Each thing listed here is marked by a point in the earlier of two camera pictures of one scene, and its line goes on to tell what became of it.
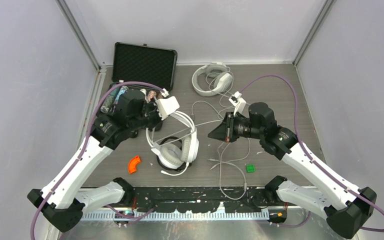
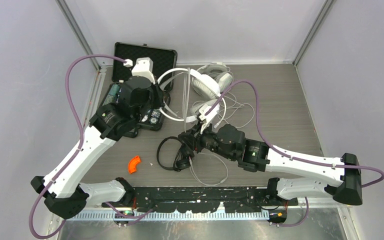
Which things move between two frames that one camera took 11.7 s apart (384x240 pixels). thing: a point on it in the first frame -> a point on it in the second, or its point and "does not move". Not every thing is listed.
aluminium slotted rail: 142,216 does not move
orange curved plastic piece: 132,167 does not move
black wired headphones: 182,167 does not move
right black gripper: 225,131 -> 193,137
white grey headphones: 175,142 -> 206,89
